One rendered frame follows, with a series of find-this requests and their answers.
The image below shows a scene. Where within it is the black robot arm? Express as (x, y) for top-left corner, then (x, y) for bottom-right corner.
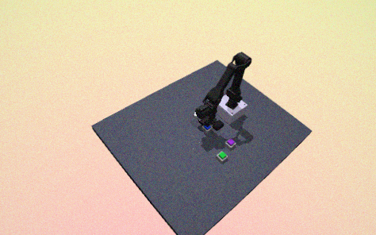
(195, 52), (252, 126)

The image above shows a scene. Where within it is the blue button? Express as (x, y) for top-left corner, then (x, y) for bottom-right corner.
(201, 125), (213, 134)

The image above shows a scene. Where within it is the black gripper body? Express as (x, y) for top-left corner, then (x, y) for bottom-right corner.
(195, 106), (224, 131)

